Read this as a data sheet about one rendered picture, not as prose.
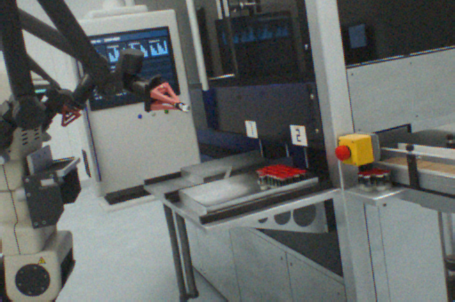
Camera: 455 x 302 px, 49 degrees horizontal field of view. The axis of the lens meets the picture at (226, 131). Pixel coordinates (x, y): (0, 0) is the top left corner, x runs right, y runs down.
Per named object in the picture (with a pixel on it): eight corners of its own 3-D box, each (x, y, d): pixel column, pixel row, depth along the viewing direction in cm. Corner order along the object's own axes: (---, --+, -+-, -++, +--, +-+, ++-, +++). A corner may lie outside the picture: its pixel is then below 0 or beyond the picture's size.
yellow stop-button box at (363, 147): (363, 157, 136) (359, 131, 135) (379, 160, 129) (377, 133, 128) (339, 163, 133) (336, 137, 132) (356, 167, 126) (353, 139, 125)
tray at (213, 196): (276, 175, 165) (275, 165, 164) (319, 188, 141) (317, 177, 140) (179, 201, 153) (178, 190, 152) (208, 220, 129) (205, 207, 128)
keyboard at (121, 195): (193, 176, 222) (192, 170, 221) (203, 181, 209) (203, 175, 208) (103, 198, 207) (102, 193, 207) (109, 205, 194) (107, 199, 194)
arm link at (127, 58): (94, 81, 147) (103, 93, 141) (99, 44, 142) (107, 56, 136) (132, 81, 153) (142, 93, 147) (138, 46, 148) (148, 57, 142)
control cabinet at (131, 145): (192, 167, 246) (163, 7, 236) (205, 172, 228) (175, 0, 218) (89, 192, 228) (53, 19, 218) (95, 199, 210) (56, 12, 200)
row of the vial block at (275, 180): (263, 182, 159) (260, 168, 158) (290, 192, 142) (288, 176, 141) (257, 183, 158) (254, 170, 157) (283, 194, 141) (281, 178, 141)
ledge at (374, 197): (385, 185, 141) (384, 178, 141) (419, 192, 129) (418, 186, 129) (344, 196, 136) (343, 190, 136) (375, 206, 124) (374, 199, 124)
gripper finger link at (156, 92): (171, 100, 137) (145, 88, 140) (171, 122, 141) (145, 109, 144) (187, 91, 141) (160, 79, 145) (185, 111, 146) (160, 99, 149)
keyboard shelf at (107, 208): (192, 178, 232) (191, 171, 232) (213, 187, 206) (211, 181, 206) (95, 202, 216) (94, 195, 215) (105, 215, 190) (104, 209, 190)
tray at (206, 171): (260, 157, 200) (259, 148, 200) (293, 165, 176) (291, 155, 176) (181, 177, 188) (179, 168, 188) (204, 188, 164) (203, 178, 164)
